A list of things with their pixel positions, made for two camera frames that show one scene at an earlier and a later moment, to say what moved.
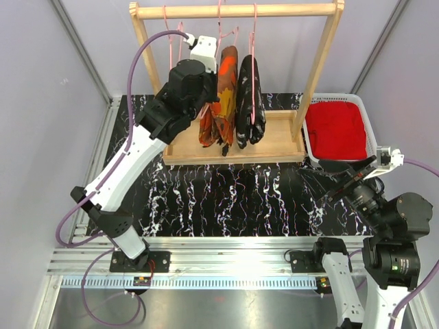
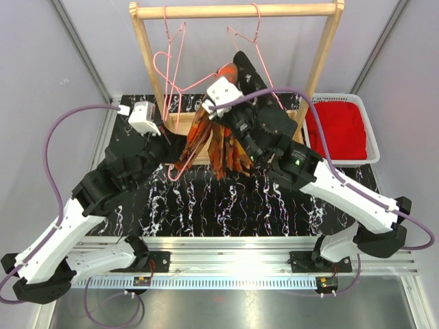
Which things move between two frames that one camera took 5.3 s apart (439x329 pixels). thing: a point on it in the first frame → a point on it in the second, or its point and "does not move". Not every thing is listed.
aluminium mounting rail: x=90 y=256 does not move
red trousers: x=335 y=131 does not move
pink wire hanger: x=254 y=33 → x=255 y=41
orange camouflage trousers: x=217 y=120 → x=228 y=152
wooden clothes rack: x=285 y=139 does not move
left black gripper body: x=210 y=91 → x=159 y=150
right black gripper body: x=365 y=196 → x=243 y=123
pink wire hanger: x=220 y=35 → x=173 y=86
